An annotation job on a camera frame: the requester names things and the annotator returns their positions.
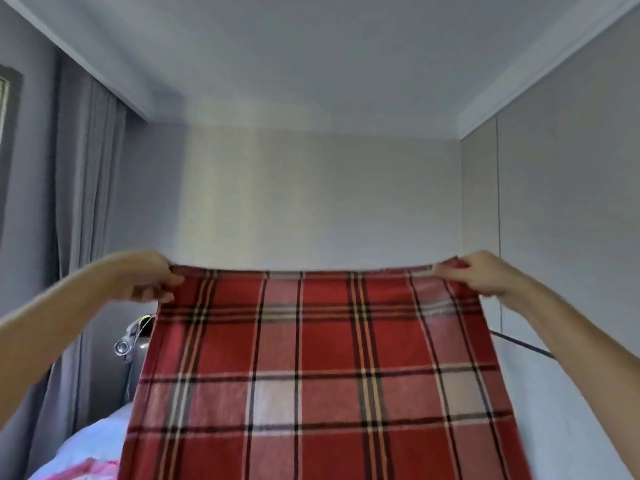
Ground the person's left hand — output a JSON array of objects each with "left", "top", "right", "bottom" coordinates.
[{"left": 100, "top": 249, "right": 187, "bottom": 305}]

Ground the person's right hand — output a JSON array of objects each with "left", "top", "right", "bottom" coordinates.
[{"left": 431, "top": 251, "right": 537, "bottom": 315}]

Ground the red white plaid cloth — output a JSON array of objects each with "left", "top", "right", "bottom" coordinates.
[{"left": 118, "top": 257, "right": 533, "bottom": 480}]

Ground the person's right forearm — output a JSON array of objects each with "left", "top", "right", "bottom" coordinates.
[{"left": 505, "top": 285, "right": 640, "bottom": 476}]

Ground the person's left forearm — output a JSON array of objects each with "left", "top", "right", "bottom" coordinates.
[{"left": 0, "top": 263, "right": 131, "bottom": 428}]

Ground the grey curtain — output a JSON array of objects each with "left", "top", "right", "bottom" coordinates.
[{"left": 25, "top": 55, "right": 133, "bottom": 476}]

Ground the clip-on bed lamp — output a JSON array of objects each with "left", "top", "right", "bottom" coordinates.
[{"left": 112, "top": 315, "right": 157, "bottom": 362}]

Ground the white wardrobe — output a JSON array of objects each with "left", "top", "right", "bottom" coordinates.
[{"left": 458, "top": 5, "right": 640, "bottom": 480}]

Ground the white bed sheet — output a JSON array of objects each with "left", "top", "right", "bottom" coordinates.
[{"left": 28, "top": 399, "right": 137, "bottom": 480}]

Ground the white framed window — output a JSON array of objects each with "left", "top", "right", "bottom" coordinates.
[{"left": 0, "top": 63, "right": 24, "bottom": 241}]

